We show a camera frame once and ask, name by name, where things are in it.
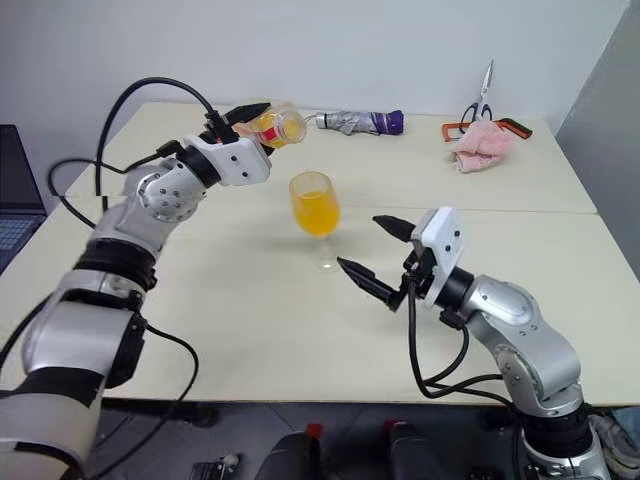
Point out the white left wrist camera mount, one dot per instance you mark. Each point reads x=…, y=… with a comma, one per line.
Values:
x=240, y=160

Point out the small red tag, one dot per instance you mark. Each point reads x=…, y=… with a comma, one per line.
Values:
x=313, y=431

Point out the orange black hand saw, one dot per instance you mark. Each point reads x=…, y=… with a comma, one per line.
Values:
x=517, y=127

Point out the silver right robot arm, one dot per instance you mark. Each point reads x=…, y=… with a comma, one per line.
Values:
x=525, y=340

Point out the crumpled pink cloth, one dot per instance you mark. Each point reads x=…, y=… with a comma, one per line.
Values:
x=482, y=147

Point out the clear wine glass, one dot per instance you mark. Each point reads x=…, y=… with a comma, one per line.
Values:
x=315, y=215

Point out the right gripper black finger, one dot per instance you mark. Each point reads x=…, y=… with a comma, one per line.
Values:
x=395, y=227
x=367, y=282

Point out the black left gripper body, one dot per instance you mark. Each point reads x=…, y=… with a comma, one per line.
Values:
x=266, y=155

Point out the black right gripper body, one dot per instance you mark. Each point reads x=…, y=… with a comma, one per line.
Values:
x=419, y=272

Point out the dark rounded shape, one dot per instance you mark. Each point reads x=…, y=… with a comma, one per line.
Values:
x=417, y=455
x=295, y=460

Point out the dark laptop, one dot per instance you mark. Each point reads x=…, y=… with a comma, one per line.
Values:
x=17, y=200

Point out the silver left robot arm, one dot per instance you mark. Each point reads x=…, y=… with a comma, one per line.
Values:
x=100, y=310

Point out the clear bottle with orange drink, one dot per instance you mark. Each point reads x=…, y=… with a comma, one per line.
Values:
x=280, y=131

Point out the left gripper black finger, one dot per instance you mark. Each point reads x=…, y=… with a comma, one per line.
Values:
x=250, y=112

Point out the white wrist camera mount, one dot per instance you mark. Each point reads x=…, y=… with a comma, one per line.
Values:
x=240, y=160
x=442, y=245

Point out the folded silver purple umbrella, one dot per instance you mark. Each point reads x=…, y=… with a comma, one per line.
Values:
x=360, y=122

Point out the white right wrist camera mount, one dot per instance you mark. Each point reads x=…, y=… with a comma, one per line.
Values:
x=442, y=245

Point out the grey sneaker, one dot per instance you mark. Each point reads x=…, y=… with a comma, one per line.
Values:
x=617, y=440

